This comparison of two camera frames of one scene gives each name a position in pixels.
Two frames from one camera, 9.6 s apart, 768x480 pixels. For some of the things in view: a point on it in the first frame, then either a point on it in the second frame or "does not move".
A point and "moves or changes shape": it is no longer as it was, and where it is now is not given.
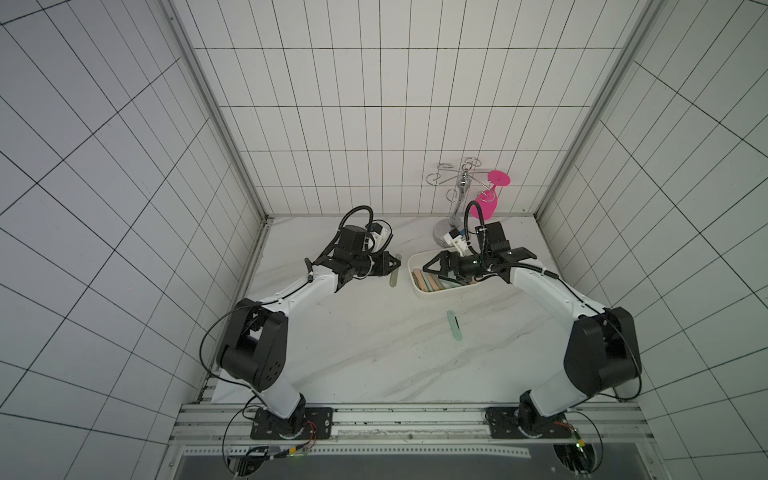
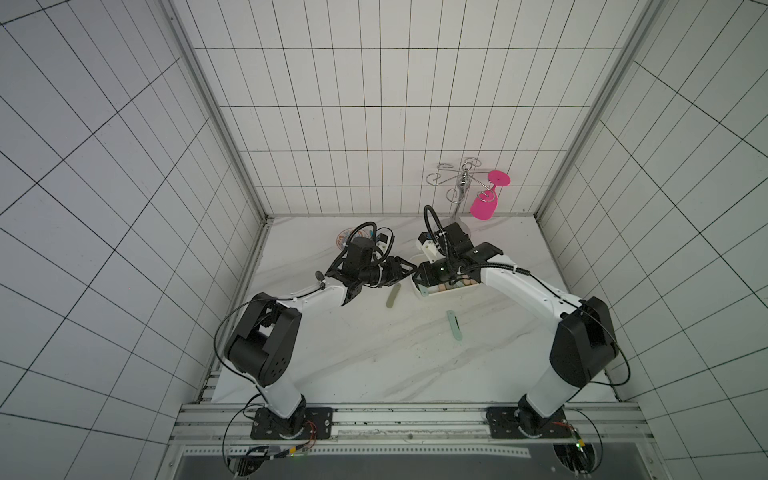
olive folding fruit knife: (394, 278) moves or changes shape
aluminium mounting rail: (231, 424) does not move
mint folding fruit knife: (455, 325) does not move
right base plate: (525, 423) does not move
